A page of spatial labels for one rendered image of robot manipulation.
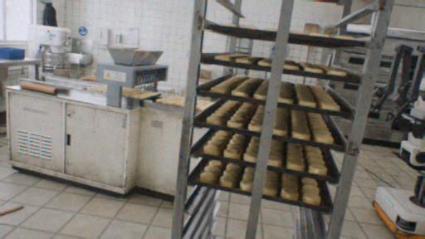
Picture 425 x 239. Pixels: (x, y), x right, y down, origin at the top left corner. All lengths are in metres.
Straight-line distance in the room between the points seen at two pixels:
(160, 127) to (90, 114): 0.60
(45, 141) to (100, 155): 0.58
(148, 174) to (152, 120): 0.50
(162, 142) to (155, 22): 4.53
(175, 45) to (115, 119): 4.36
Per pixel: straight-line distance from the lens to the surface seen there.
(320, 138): 0.95
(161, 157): 2.97
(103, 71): 2.87
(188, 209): 1.06
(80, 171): 3.24
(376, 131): 6.50
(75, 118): 3.12
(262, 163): 0.94
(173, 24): 7.08
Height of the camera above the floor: 1.46
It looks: 13 degrees down
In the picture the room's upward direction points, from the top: 7 degrees clockwise
